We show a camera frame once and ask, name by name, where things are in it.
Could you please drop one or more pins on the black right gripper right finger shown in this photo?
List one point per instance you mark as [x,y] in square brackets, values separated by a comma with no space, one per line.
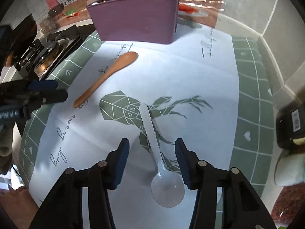
[202,178]

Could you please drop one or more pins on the black frying pan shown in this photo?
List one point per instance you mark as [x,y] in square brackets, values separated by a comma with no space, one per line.
[14,42]

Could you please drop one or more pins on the green white printed table mat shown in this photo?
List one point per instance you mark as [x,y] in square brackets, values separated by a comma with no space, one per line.
[207,87]

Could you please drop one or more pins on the orange wooden spoon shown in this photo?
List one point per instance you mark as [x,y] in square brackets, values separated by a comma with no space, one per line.
[123,61]

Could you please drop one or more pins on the black box with label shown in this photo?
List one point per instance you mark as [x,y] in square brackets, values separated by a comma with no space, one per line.
[290,127]

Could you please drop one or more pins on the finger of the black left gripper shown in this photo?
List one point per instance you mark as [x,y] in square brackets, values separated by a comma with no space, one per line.
[23,86]
[35,99]

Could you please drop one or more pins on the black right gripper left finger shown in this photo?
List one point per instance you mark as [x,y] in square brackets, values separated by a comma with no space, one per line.
[104,176]

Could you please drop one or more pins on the white plastic spoon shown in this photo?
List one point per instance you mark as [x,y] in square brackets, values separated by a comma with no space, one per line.
[167,187]

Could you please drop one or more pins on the purple plastic utensil caddy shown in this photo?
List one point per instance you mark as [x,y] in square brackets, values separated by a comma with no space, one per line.
[152,21]

